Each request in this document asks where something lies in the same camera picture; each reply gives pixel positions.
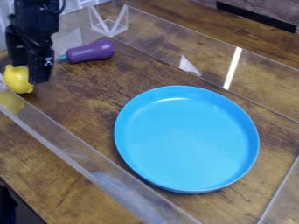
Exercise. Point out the blue round tray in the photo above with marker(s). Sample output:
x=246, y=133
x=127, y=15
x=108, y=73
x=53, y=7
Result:
x=187, y=139

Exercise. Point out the clear acrylic barrier wall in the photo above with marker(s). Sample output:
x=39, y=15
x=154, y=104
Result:
x=57, y=156

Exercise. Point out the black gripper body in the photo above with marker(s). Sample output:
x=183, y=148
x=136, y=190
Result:
x=32, y=23

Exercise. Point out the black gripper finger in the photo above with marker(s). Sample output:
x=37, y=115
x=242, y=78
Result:
x=16, y=51
x=40, y=63

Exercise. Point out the yellow lemon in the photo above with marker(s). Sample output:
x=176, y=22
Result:
x=16, y=79

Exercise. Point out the purple toy eggplant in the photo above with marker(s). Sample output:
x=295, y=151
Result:
x=100, y=50

